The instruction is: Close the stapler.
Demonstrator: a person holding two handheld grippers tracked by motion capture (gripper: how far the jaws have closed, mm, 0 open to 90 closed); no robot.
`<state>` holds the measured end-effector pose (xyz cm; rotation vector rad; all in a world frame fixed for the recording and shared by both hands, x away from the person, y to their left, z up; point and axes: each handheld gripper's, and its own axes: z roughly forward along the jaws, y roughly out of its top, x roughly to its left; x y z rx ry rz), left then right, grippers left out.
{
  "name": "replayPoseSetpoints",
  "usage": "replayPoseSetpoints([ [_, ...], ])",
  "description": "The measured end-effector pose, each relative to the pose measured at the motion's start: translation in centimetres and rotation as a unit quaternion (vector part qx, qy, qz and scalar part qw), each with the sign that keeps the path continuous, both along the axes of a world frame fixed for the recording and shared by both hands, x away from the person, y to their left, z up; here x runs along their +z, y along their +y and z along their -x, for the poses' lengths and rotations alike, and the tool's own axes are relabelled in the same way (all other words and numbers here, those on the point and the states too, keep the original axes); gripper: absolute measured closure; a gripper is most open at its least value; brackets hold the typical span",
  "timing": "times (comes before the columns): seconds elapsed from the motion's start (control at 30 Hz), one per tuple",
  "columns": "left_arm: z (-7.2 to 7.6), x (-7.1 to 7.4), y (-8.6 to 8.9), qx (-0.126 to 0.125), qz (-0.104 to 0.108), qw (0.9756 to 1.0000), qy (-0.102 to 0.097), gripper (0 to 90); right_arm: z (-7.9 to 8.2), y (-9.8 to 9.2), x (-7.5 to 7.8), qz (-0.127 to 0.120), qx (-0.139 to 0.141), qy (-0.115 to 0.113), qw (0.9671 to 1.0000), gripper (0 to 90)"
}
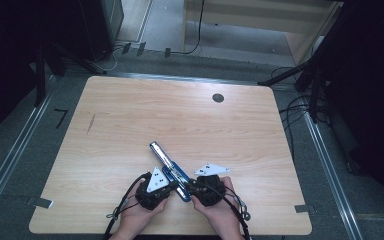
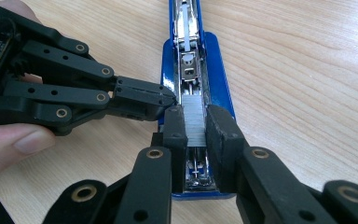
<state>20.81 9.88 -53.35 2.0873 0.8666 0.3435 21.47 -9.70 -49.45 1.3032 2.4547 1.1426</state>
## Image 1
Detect black cables beside table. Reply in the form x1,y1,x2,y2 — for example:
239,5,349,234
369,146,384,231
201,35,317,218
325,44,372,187
257,54,336,124

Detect black metal stand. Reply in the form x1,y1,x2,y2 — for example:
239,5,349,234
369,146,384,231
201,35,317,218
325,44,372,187
33,36,108,108

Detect blue stapler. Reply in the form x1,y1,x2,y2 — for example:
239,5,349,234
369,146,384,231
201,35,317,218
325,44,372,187
148,141,192,203

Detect black hanging cable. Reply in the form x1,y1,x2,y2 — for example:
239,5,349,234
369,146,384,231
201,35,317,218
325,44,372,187
169,0,207,56

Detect metal floor rail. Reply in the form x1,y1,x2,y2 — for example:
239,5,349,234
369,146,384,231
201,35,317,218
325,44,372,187
0,93,55,231
302,109,364,240

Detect person's right hand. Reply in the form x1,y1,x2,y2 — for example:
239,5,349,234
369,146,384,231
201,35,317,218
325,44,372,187
191,175,238,232

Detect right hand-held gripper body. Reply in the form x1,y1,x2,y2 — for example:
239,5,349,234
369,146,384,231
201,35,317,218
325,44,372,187
187,162,231,207

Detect white floor cable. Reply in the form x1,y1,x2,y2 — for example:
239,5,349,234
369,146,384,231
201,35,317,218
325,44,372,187
106,45,128,73

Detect black cabinet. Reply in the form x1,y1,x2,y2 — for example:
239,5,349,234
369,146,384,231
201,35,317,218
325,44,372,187
78,0,125,63

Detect black floor cables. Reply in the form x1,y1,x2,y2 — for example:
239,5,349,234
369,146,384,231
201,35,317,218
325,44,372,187
270,65,331,162

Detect light wooden furniture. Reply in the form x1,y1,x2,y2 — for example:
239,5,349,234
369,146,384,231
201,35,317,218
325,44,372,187
180,0,345,67

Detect grey tape piece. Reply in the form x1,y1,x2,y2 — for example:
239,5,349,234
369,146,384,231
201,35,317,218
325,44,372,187
294,204,316,214
26,196,54,210

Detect person's left hand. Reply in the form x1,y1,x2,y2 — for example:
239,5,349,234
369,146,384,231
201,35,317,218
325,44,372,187
117,195,170,235

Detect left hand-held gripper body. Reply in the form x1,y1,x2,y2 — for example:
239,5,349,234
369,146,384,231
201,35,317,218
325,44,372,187
135,166,178,212

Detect black tape floor mark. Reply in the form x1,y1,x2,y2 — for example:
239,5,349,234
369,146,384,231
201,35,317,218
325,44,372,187
53,108,69,130

